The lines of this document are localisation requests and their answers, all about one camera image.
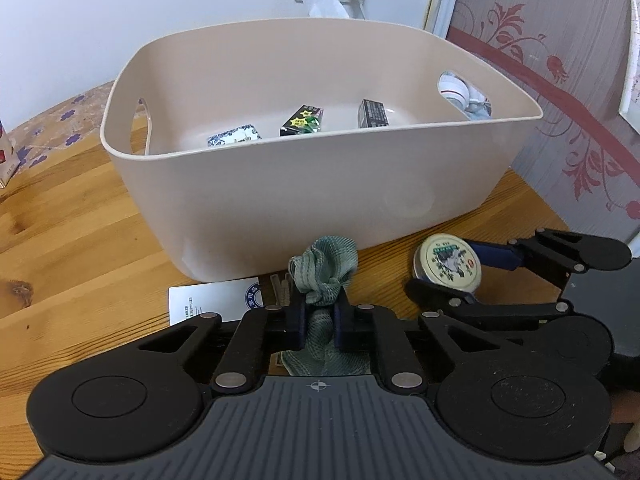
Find green checkered cloth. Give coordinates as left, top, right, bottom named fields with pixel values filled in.
left=281, top=235, right=370, bottom=377

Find grey hair clip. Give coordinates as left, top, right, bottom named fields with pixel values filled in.
left=270, top=272, right=293, bottom=307

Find red white headphones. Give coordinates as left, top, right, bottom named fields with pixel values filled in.
left=437, top=72, right=492, bottom=120

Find red playing card box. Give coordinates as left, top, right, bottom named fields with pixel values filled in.
left=0, top=124, right=21, bottom=190

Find blue white patterned box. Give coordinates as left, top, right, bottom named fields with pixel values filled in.
left=206, top=124, right=262, bottom=148

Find black green small box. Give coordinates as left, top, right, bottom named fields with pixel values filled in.
left=280, top=105, right=323, bottom=136

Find round white green tin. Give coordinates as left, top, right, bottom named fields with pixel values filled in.
left=412, top=233, right=482, bottom=292

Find black grey small box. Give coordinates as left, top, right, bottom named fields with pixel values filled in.
left=357, top=99, right=390, bottom=128

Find beige plastic storage basket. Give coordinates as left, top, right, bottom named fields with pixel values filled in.
left=100, top=18, right=542, bottom=282

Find white card box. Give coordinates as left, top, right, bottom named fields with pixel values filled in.
left=168, top=278, right=264, bottom=325

